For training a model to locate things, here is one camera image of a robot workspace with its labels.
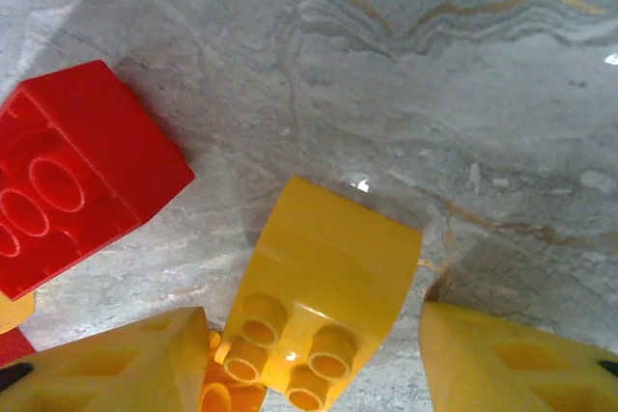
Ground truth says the yellow curved lego brick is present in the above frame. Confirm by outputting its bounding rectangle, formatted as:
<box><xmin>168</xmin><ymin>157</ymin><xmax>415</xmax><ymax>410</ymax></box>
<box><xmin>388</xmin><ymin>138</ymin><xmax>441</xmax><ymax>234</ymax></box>
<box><xmin>214</xmin><ymin>176</ymin><xmax>424</xmax><ymax>412</ymax></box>
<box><xmin>198</xmin><ymin>329</ymin><xmax>267</xmax><ymax>412</ymax></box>

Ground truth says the red lego brick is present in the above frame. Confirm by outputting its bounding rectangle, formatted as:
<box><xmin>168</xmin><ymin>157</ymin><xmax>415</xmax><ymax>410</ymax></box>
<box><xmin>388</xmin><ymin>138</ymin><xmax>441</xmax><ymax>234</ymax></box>
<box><xmin>0</xmin><ymin>327</ymin><xmax>37</xmax><ymax>368</ymax></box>
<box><xmin>0</xmin><ymin>59</ymin><xmax>196</xmax><ymax>301</ymax></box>

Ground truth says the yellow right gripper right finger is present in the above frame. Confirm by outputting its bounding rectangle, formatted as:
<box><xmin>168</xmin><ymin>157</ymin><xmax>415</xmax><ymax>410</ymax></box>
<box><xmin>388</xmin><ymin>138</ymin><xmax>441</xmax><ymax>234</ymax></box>
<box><xmin>418</xmin><ymin>300</ymin><xmax>618</xmax><ymax>412</ymax></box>

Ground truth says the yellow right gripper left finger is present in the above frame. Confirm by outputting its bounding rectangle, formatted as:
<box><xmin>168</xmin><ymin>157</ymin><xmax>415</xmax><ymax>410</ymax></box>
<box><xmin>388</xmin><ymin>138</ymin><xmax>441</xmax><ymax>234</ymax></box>
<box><xmin>0</xmin><ymin>306</ymin><xmax>210</xmax><ymax>412</ymax></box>

